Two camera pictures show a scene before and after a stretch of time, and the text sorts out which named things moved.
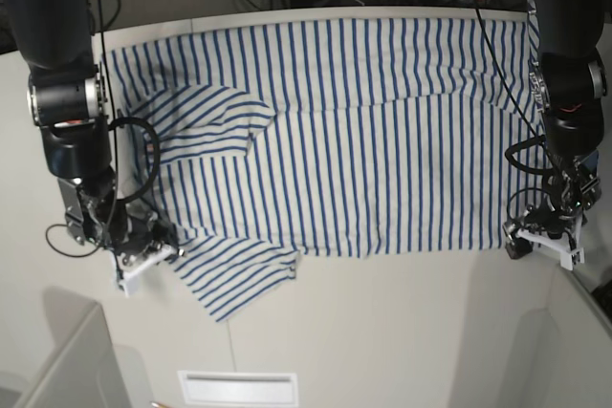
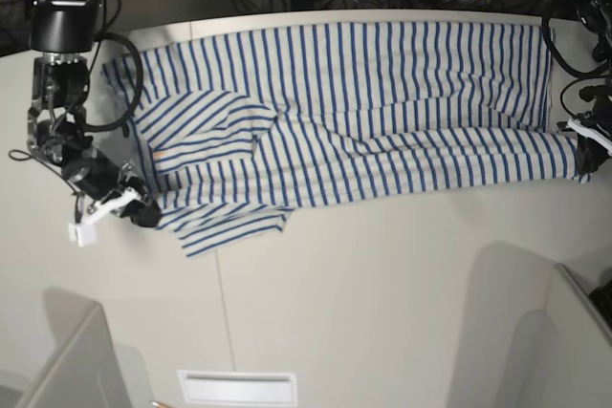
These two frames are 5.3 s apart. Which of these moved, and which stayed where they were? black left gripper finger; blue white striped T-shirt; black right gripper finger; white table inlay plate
Moved: blue white striped T-shirt; black right gripper finger; black left gripper finger
Stayed: white table inlay plate
